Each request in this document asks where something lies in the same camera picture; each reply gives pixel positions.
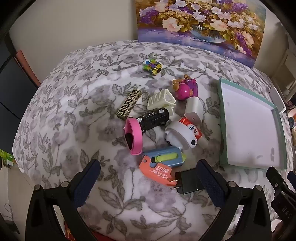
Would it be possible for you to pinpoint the green packet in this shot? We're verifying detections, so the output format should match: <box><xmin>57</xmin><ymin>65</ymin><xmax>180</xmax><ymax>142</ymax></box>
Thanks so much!
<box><xmin>0</xmin><ymin>149</ymin><xmax>14</xmax><ymax>166</ymax></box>

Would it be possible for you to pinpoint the purple lighter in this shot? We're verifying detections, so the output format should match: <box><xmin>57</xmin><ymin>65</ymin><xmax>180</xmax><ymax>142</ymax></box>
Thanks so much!
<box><xmin>188</xmin><ymin>79</ymin><xmax>199</xmax><ymax>98</ymax></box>

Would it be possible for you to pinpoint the gold patterned lighter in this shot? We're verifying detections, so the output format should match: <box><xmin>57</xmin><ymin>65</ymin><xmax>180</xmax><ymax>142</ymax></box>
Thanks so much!
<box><xmin>116</xmin><ymin>89</ymin><xmax>142</xmax><ymax>120</ymax></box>

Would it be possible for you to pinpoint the pink pup toy figure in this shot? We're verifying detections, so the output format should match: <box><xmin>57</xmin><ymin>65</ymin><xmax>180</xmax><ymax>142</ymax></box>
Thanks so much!
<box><xmin>172</xmin><ymin>75</ymin><xmax>197</xmax><ymax>100</ymax></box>

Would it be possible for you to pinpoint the white rectangular power box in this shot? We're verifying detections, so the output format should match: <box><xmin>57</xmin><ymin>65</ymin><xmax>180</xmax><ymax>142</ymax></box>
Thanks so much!
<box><xmin>269</xmin><ymin>88</ymin><xmax>286</xmax><ymax>114</ymax></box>

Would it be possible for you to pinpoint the grey floral blanket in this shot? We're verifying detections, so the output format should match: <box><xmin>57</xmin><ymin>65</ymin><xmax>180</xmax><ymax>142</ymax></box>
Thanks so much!
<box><xmin>13</xmin><ymin>40</ymin><xmax>296</xmax><ymax>241</ymax></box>

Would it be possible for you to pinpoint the white charger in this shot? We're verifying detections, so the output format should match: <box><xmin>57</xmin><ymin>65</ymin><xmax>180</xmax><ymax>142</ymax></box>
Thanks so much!
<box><xmin>184</xmin><ymin>97</ymin><xmax>202</xmax><ymax>122</ymax></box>

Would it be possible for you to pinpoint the red and white glue stick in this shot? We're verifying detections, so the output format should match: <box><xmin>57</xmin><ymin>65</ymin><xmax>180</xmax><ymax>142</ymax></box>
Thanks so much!
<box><xmin>179</xmin><ymin>117</ymin><xmax>210</xmax><ymax>146</ymax></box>

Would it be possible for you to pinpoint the teal shallow cardboard box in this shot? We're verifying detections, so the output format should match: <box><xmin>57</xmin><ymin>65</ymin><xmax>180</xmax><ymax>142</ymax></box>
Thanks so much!
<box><xmin>217</xmin><ymin>78</ymin><xmax>287</xmax><ymax>171</ymax></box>

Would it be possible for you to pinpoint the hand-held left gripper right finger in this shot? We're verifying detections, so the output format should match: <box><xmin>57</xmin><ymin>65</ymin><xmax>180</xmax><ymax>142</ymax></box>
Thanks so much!
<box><xmin>196</xmin><ymin>159</ymin><xmax>272</xmax><ymax>241</ymax></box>

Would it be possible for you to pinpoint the multicoloured plastic clip toy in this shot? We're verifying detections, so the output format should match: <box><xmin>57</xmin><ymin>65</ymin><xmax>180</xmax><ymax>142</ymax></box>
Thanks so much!
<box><xmin>143</xmin><ymin>59</ymin><xmax>164</xmax><ymax>76</ymax></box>

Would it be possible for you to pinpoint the flower painting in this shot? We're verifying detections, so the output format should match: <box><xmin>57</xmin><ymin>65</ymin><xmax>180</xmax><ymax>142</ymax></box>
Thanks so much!
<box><xmin>135</xmin><ymin>0</ymin><xmax>266</xmax><ymax>68</ymax></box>

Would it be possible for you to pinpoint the pink wristband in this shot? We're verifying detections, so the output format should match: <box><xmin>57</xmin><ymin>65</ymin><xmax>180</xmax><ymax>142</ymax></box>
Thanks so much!
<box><xmin>125</xmin><ymin>117</ymin><xmax>142</xmax><ymax>156</ymax></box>

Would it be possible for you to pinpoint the white hair claw clip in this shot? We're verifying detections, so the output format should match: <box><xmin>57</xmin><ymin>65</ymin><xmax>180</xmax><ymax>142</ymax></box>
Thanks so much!
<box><xmin>147</xmin><ymin>90</ymin><xmax>176</xmax><ymax>116</ymax></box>

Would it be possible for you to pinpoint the dark cabinet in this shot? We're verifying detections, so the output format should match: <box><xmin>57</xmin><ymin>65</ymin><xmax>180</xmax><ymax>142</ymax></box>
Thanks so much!
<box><xmin>0</xmin><ymin>50</ymin><xmax>42</xmax><ymax>158</ymax></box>

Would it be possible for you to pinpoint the white shelf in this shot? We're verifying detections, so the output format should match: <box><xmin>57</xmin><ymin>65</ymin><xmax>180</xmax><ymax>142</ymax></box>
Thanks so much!
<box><xmin>269</xmin><ymin>22</ymin><xmax>296</xmax><ymax>109</ymax></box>

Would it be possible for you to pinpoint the white rounded plastic gadget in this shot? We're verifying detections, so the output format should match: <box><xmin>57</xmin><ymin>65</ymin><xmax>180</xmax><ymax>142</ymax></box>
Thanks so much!
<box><xmin>165</xmin><ymin>120</ymin><xmax>197</xmax><ymax>150</ymax></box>

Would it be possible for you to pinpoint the black toy car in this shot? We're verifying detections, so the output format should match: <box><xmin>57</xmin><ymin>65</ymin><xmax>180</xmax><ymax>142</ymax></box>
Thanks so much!
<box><xmin>135</xmin><ymin>107</ymin><xmax>170</xmax><ymax>133</ymax></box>

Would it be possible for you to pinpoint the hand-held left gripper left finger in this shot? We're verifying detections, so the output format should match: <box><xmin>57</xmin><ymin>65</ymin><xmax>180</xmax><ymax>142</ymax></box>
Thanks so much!
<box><xmin>26</xmin><ymin>159</ymin><xmax>101</xmax><ymax>241</ymax></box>

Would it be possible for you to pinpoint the orange toy knife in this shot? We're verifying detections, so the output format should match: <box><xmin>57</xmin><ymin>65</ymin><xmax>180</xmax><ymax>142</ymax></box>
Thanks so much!
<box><xmin>139</xmin><ymin>155</ymin><xmax>177</xmax><ymax>187</ymax></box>

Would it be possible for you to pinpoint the black charger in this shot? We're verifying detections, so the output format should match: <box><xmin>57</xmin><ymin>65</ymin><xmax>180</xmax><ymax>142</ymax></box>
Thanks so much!
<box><xmin>170</xmin><ymin>169</ymin><xmax>205</xmax><ymax>194</ymax></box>

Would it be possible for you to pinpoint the blue toy knife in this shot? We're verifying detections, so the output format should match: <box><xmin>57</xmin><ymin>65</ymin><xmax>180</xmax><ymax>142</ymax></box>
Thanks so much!
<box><xmin>142</xmin><ymin>146</ymin><xmax>186</xmax><ymax>167</ymax></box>

